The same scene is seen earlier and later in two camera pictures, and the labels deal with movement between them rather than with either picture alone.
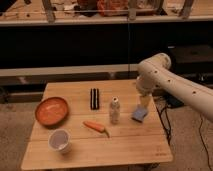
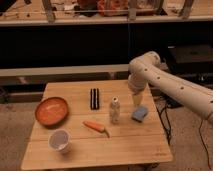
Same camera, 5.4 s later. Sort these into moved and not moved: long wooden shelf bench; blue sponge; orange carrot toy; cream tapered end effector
Moved: cream tapered end effector
Not moved: orange carrot toy; long wooden shelf bench; blue sponge
